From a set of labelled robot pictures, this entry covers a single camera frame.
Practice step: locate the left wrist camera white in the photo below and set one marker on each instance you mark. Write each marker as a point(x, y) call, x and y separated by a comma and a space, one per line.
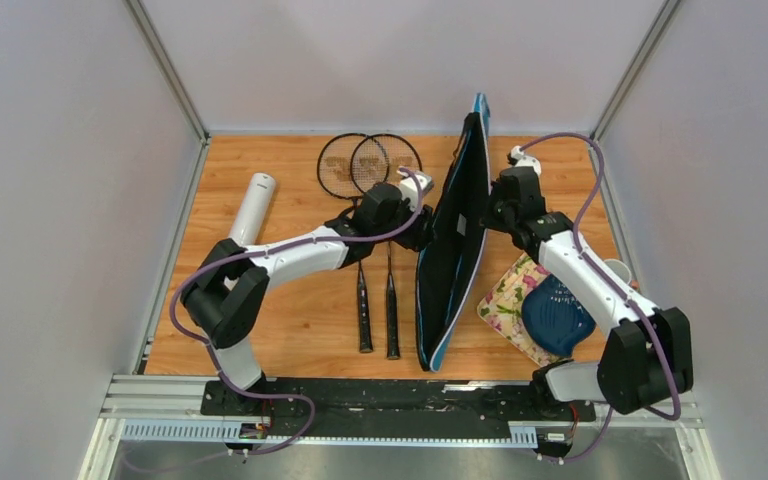
point(414, 186)

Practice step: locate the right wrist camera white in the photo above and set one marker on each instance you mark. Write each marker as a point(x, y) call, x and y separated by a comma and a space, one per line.
point(518, 157)

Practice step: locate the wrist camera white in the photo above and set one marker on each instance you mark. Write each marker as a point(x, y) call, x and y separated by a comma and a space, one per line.
point(414, 186)
point(518, 157)

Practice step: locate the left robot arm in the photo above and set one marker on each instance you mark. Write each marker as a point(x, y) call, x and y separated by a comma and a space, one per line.
point(218, 305)

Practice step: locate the blue leaf-shaped dish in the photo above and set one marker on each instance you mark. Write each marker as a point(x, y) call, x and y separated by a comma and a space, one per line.
point(555, 319)

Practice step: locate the blue racket cover bag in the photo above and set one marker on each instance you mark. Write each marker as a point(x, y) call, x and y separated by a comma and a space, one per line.
point(448, 264)

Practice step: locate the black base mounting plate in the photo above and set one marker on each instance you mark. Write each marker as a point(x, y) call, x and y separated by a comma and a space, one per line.
point(378, 408)

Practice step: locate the white and pink mug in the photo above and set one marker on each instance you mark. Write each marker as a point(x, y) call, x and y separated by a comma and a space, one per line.
point(622, 271)

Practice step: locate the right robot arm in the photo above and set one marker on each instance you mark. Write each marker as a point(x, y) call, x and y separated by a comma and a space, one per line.
point(647, 361)

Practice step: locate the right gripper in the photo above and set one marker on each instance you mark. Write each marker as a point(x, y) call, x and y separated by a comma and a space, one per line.
point(496, 193)

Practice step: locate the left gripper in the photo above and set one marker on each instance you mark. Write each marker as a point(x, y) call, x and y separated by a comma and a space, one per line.
point(420, 232)

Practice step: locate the floral tray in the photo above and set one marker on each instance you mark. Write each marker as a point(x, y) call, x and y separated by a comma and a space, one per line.
point(501, 308)

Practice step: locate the white shuttlecock tube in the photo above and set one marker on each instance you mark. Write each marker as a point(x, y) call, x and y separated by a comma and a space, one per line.
point(252, 211)

